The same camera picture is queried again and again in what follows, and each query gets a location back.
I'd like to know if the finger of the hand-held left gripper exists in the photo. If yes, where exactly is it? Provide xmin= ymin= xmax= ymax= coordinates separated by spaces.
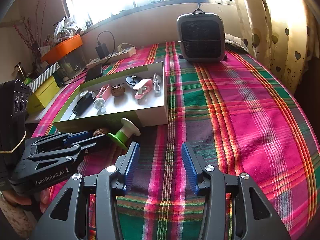
xmin=15 ymin=134 xmax=111 ymax=173
xmin=24 ymin=129 xmax=95 ymax=153

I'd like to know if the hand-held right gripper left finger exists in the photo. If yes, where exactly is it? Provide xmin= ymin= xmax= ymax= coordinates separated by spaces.
xmin=29 ymin=141 xmax=140 ymax=240

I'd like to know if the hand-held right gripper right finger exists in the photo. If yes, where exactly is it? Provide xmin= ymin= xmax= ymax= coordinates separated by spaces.
xmin=181 ymin=142 xmax=292 ymax=240

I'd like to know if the brown walnut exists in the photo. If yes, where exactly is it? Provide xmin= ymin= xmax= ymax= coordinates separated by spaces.
xmin=111 ymin=84 xmax=125 ymax=97
xmin=93 ymin=128 xmax=109 ymax=138

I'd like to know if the green white spool-shaped tool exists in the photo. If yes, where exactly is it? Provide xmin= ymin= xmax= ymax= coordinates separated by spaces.
xmin=107 ymin=117 xmax=141 ymax=151

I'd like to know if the small white mushroom-shaped gadget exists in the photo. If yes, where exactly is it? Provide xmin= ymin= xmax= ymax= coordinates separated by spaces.
xmin=93 ymin=97 xmax=107 ymax=114

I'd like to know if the pink green clip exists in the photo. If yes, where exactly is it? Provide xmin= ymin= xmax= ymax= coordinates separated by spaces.
xmin=96 ymin=84 xmax=111 ymax=102

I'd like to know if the shallow cardboard box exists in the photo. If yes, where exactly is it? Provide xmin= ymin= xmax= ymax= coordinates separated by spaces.
xmin=52 ymin=61 xmax=169 ymax=133

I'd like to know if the pink handheld fan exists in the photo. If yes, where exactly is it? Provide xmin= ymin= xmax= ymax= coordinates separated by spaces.
xmin=132 ymin=79 xmax=153 ymax=100

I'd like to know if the black white oval gadget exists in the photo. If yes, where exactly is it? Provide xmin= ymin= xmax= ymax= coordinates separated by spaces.
xmin=125 ymin=75 xmax=143 ymax=88

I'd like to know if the white cable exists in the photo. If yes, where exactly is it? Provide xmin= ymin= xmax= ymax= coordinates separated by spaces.
xmin=152 ymin=73 xmax=162 ymax=95

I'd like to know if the person's left forearm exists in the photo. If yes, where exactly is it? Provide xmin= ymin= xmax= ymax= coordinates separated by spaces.
xmin=0 ymin=192 xmax=38 ymax=233

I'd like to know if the person's left hand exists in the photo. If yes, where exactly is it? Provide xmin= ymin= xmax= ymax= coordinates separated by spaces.
xmin=12 ymin=189 xmax=52 ymax=213

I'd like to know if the yellow box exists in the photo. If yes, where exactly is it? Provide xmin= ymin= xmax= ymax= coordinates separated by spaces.
xmin=27 ymin=76 xmax=60 ymax=115

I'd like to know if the black phone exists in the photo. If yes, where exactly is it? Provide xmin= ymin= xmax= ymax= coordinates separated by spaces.
xmin=85 ymin=64 xmax=104 ymax=83

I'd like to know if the black box with round sockets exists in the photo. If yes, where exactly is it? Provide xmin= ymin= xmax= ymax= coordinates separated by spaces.
xmin=0 ymin=79 xmax=33 ymax=188

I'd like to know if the striped box lid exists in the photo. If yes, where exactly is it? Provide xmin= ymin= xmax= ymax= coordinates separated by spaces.
xmin=30 ymin=62 xmax=61 ymax=93

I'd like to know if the glass tank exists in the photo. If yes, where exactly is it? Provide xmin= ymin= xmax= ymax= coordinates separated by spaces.
xmin=59 ymin=46 xmax=87 ymax=77

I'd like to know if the pink green plaid blanket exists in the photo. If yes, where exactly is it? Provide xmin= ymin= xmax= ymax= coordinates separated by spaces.
xmin=32 ymin=41 xmax=317 ymax=240

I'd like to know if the black charger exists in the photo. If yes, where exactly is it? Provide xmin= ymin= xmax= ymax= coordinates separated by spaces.
xmin=96 ymin=43 xmax=108 ymax=59

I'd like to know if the orange tray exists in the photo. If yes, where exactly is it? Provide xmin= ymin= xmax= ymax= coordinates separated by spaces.
xmin=40 ymin=34 xmax=83 ymax=64

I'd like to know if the white power strip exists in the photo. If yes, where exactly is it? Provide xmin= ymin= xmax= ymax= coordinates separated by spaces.
xmin=86 ymin=45 xmax=137 ymax=67

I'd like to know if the white plastic bag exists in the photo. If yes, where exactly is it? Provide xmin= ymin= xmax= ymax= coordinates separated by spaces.
xmin=52 ymin=16 xmax=84 ymax=39

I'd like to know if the grey space heater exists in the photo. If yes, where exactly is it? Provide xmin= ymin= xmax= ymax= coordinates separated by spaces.
xmin=177 ymin=9 xmax=228 ymax=63

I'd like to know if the patterned cushion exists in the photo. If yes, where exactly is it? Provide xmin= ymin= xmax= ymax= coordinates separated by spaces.
xmin=224 ymin=33 xmax=250 ymax=53

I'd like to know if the heart print curtain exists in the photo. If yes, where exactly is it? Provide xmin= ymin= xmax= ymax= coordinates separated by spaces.
xmin=240 ymin=0 xmax=318 ymax=93

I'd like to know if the black charger cable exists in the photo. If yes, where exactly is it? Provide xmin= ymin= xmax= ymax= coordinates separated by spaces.
xmin=97 ymin=31 xmax=118 ymax=65

